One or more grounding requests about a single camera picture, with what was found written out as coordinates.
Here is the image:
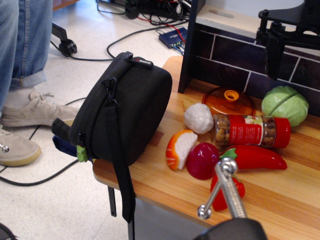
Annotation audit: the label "tangled cables and power strip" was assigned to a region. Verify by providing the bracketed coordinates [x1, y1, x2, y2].
[95, 0, 192, 26]

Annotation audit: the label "blue network switch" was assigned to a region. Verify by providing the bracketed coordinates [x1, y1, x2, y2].
[158, 27, 188, 49]

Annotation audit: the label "black chair caster leg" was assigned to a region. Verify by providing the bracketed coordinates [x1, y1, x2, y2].
[51, 22, 78, 57]

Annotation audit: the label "black bag strap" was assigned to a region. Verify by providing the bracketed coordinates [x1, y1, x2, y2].
[104, 104, 137, 224]

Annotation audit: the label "dark brick backsplash shelf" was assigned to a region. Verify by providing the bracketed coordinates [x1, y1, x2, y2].
[178, 0, 320, 116]

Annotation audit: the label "orange glass pot lid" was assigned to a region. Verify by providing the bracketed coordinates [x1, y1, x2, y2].
[202, 87, 256, 116]

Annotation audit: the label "red toy chili pepper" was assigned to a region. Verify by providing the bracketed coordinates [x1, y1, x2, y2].
[220, 145, 287, 170]

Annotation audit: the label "purple toy onion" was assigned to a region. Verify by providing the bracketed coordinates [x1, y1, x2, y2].
[186, 142, 220, 180]

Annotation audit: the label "green toy cabbage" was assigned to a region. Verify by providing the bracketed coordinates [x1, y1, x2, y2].
[261, 86, 309, 127]

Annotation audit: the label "black table leg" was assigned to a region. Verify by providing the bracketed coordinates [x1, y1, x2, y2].
[107, 186, 117, 217]

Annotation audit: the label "beige sneaker lower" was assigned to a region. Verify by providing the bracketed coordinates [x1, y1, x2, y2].
[0, 125, 42, 167]

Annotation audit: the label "toy shrimp sushi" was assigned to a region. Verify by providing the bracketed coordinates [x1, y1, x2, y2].
[165, 129, 198, 170]

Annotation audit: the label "person right leg jeans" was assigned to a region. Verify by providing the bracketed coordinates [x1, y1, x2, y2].
[0, 0, 53, 107]

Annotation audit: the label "red toy strawberry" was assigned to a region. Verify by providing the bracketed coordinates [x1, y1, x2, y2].
[210, 175, 246, 211]

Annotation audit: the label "beige sneaker upper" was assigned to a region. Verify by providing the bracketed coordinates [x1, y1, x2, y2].
[1, 90, 79, 127]

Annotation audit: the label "black floor cable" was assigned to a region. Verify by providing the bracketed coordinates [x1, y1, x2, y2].
[0, 19, 188, 187]

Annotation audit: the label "black clamp base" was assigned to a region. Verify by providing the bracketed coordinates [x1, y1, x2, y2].
[194, 218, 268, 240]

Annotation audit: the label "nut jar red lid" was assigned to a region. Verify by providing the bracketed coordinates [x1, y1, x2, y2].
[211, 113, 291, 148]

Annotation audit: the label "beige sneaker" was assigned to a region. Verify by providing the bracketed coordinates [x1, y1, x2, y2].
[0, 125, 42, 167]
[1, 90, 79, 127]

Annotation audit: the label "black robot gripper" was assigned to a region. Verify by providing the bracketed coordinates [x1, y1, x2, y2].
[256, 0, 320, 80]

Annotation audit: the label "blue black clamp handle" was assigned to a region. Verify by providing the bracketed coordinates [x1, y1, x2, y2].
[51, 118, 94, 164]

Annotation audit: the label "white toy garlic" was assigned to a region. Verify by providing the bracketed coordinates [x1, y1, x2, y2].
[183, 103, 214, 134]

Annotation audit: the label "black zipper bag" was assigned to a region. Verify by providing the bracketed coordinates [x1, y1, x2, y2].
[69, 51, 173, 166]

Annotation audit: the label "green zipper pull tag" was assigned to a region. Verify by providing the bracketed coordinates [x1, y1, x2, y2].
[76, 145, 89, 163]

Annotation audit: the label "toy ice cream cone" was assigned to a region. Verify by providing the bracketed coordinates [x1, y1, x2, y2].
[182, 97, 195, 112]

